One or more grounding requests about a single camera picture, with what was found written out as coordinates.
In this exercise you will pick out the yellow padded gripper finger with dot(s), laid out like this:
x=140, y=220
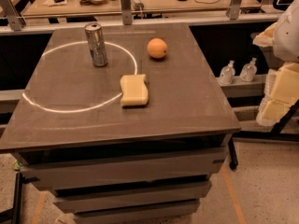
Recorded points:
x=281, y=92
x=266, y=38

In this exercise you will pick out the yellow wavy sponge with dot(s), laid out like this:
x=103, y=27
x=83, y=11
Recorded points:
x=134, y=90

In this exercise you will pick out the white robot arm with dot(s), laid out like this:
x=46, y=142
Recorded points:
x=286, y=37

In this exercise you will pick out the right clear sanitizer bottle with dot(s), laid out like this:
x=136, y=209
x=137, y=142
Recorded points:
x=248, y=71

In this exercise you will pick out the clear sanitizer bottle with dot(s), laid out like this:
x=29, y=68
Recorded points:
x=227, y=73
x=248, y=71

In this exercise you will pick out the left clear sanitizer bottle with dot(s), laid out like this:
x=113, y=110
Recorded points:
x=227, y=73

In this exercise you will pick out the orange fruit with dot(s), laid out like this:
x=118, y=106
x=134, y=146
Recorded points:
x=157, y=48

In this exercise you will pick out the white power strip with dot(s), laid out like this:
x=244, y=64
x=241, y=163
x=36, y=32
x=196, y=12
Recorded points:
x=137, y=4

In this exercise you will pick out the grey drawer cabinet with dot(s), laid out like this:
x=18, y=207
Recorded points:
x=128, y=181

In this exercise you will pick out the silver drink can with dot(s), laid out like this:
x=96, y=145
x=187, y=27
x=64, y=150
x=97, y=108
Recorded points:
x=96, y=42

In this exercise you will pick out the right metal bracket post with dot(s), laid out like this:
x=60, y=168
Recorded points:
x=233, y=10

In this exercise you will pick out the metal bracket post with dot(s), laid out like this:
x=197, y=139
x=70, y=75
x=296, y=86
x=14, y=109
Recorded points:
x=126, y=12
x=233, y=10
x=15, y=21

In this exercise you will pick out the middle metal bracket post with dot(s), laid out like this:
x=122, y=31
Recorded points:
x=126, y=12

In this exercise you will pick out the left metal bracket post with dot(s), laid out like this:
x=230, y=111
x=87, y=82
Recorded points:
x=15, y=21

